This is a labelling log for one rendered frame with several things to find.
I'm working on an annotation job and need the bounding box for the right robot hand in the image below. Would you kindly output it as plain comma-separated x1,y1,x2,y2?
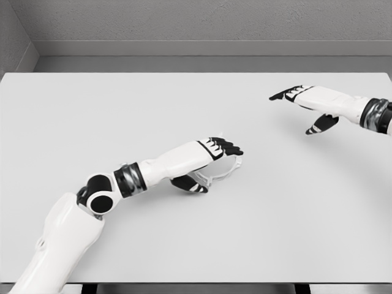
268,85,344,136

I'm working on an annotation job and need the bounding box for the thin white pipe clamp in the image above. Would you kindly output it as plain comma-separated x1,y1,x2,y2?
187,154,246,188

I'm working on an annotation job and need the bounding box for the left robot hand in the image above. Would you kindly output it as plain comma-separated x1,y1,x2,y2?
169,137,245,195

